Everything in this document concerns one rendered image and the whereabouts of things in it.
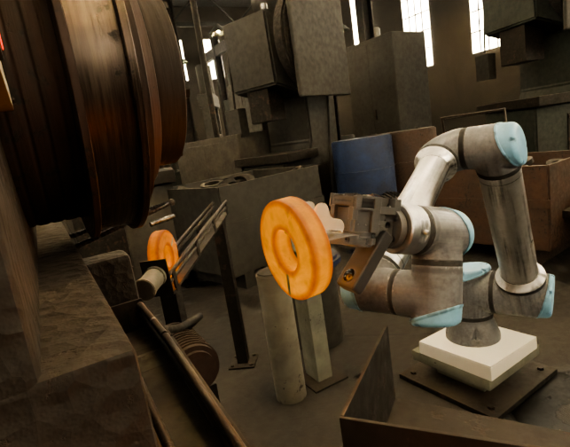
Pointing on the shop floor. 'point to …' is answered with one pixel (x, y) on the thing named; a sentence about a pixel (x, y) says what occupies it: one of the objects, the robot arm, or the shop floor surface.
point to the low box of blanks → (539, 188)
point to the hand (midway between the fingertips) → (292, 235)
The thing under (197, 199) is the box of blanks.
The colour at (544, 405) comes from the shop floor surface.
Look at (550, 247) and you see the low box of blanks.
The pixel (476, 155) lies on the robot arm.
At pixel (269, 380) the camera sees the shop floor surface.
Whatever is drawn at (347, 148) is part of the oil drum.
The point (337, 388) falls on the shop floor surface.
